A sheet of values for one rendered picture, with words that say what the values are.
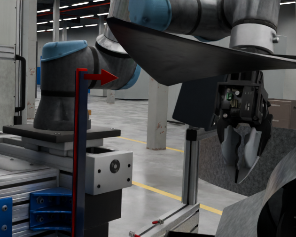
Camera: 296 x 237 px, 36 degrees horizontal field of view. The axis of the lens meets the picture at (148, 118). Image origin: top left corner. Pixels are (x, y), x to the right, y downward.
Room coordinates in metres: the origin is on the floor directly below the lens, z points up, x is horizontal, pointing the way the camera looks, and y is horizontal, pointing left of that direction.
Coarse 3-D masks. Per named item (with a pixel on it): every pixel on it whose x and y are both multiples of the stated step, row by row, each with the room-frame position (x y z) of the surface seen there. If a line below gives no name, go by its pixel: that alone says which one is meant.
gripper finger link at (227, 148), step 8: (232, 128) 0.76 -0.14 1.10; (224, 136) 0.77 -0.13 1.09; (232, 136) 0.76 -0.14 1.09; (240, 136) 0.76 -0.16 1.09; (224, 144) 0.72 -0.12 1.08; (232, 144) 0.75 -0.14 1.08; (240, 144) 0.76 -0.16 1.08; (224, 152) 0.72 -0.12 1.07; (232, 152) 0.75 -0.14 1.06; (224, 160) 0.75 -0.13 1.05; (232, 160) 0.75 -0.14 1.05; (232, 168) 0.74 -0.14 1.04; (232, 176) 0.74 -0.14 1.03
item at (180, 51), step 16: (112, 16) 0.51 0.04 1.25; (112, 32) 0.56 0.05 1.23; (128, 32) 0.54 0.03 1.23; (144, 32) 0.52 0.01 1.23; (160, 32) 0.50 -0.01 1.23; (128, 48) 0.60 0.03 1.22; (144, 48) 0.59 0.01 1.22; (160, 48) 0.57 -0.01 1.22; (176, 48) 0.56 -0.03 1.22; (192, 48) 0.54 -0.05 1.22; (208, 48) 0.51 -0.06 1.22; (224, 48) 0.49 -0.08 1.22; (144, 64) 0.65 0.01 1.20; (160, 64) 0.64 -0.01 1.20; (176, 64) 0.63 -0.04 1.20; (192, 64) 0.62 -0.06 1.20; (208, 64) 0.61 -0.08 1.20; (224, 64) 0.60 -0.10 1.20; (240, 64) 0.59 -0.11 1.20; (256, 64) 0.58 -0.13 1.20; (272, 64) 0.57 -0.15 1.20; (288, 64) 0.54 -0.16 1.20; (160, 80) 0.70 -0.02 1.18; (176, 80) 0.69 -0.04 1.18
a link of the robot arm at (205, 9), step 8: (200, 0) 0.83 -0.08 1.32; (208, 0) 0.84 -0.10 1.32; (216, 0) 0.85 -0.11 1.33; (208, 8) 0.83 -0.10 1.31; (216, 8) 0.84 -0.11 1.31; (208, 16) 0.83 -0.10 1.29; (216, 16) 0.84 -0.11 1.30; (224, 16) 0.83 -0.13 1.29; (200, 24) 0.83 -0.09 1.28; (208, 24) 0.84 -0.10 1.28; (216, 24) 0.84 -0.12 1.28; (224, 24) 0.84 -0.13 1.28; (200, 32) 0.85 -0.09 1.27; (208, 32) 0.85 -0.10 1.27; (216, 32) 0.86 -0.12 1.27; (224, 32) 0.86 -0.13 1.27; (200, 40) 0.92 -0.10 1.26; (208, 40) 0.90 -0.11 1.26; (216, 40) 0.90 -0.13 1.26
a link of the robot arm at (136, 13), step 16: (144, 0) 0.78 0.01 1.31; (160, 0) 0.78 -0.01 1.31; (176, 0) 0.80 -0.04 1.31; (192, 0) 0.82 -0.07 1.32; (144, 16) 0.78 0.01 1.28; (160, 16) 0.78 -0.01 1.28; (176, 16) 0.80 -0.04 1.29; (192, 16) 0.81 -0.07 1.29; (176, 32) 0.83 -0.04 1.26; (192, 32) 0.84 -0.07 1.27
